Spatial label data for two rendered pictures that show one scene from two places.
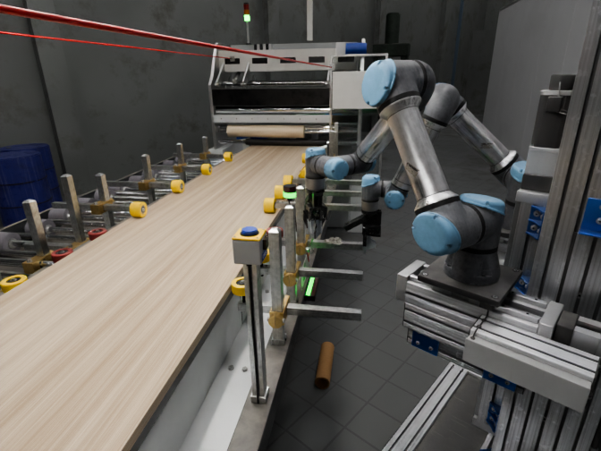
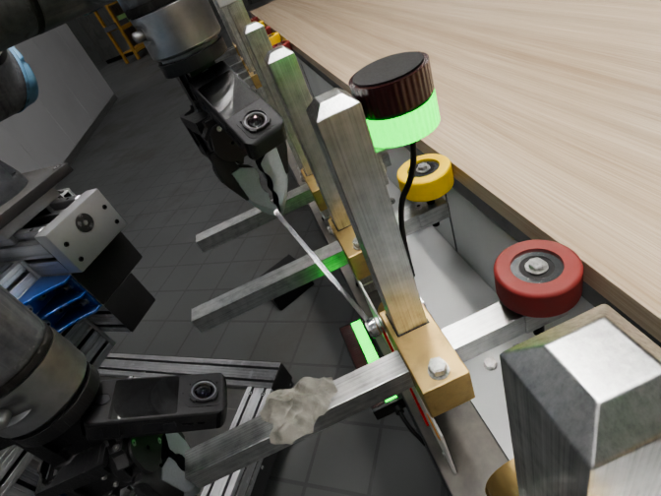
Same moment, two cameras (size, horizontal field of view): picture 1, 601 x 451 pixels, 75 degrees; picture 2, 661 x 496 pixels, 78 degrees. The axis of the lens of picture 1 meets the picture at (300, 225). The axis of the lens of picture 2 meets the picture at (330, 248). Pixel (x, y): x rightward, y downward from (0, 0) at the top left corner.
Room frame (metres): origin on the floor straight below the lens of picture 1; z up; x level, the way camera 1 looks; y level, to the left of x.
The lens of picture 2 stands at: (1.92, -0.10, 1.23)
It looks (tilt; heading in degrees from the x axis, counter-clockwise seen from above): 37 degrees down; 169
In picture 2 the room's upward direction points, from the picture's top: 25 degrees counter-clockwise
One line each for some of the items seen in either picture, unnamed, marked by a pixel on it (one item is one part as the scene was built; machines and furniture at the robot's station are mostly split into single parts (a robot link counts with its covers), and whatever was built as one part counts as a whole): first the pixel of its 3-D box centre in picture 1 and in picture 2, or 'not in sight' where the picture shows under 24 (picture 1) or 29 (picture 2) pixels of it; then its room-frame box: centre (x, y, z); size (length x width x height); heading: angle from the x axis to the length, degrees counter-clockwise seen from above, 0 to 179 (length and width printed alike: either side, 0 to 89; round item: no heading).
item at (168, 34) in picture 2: (316, 182); (176, 30); (1.44, -0.06, 1.19); 0.08 x 0.08 x 0.05
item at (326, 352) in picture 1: (325, 363); not in sight; (1.79, -0.13, 0.04); 0.30 x 0.08 x 0.08; 170
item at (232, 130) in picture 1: (285, 131); not in sight; (4.05, 0.14, 1.05); 1.43 x 0.12 x 0.12; 80
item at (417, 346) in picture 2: (301, 244); (422, 344); (1.65, 0.00, 0.85); 0.14 x 0.06 x 0.05; 170
